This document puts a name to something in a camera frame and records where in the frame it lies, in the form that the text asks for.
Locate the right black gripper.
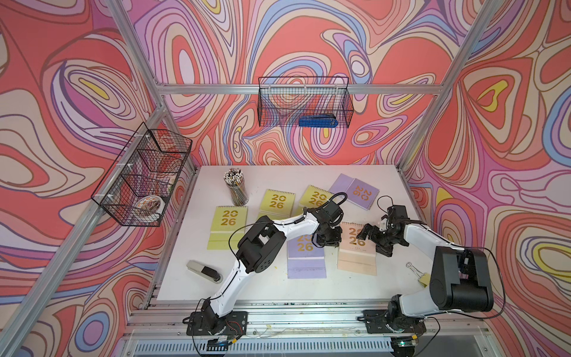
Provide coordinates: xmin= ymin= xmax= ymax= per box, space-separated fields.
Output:
xmin=356 ymin=223 xmax=403 ymax=256

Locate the peach 2026 calendar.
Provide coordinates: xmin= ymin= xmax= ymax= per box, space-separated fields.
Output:
xmin=338 ymin=223 xmax=377 ymax=276

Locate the purple 2026 calendar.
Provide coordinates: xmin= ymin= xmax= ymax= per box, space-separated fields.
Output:
xmin=330 ymin=174 xmax=379 ymax=210
xmin=287 ymin=235 xmax=327 ymax=280

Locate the green 2026 calendar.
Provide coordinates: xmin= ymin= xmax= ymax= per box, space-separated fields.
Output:
xmin=298 ymin=185 xmax=333 ymax=211
xmin=258 ymin=189 xmax=295 ymax=220
xmin=207 ymin=206 xmax=248 ymax=251

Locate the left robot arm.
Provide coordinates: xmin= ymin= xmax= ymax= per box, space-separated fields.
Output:
xmin=201 ymin=208 xmax=343 ymax=321

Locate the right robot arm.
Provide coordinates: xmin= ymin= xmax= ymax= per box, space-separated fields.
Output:
xmin=357 ymin=220 xmax=495 ymax=322

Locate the yellow binder clip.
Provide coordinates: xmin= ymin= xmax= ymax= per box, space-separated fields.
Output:
xmin=406 ymin=262 xmax=431 ymax=287

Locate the clear cup of coloured pencils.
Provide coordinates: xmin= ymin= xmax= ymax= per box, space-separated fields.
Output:
xmin=223 ymin=167 xmax=249 ymax=206

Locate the blue stapler in basket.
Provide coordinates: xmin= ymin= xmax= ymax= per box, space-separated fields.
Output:
xmin=298 ymin=114 xmax=338 ymax=129

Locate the beige and black stapler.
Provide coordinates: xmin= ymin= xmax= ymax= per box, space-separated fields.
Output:
xmin=186 ymin=260 xmax=222 ymax=284

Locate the tape roll in basket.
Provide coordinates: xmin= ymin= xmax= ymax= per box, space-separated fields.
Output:
xmin=133 ymin=195 xmax=165 ymax=222

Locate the right wrist camera with cable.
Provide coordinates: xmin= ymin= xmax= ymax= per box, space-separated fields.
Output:
xmin=376 ymin=195 xmax=409 ymax=230

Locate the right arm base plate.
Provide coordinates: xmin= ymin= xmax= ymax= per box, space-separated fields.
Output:
xmin=356 ymin=309 xmax=427 ymax=336

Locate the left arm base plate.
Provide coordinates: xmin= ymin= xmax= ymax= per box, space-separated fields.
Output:
xmin=182 ymin=311 xmax=248 ymax=337

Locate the black wire basket back wall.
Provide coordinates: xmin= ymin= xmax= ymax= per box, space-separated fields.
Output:
xmin=257 ymin=74 xmax=354 ymax=128

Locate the black wire basket wall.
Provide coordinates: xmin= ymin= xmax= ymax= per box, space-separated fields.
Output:
xmin=257 ymin=74 xmax=354 ymax=128
xmin=91 ymin=123 xmax=193 ymax=227

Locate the black wire basket left wall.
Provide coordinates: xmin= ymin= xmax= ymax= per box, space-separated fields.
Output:
xmin=91 ymin=123 xmax=193 ymax=227

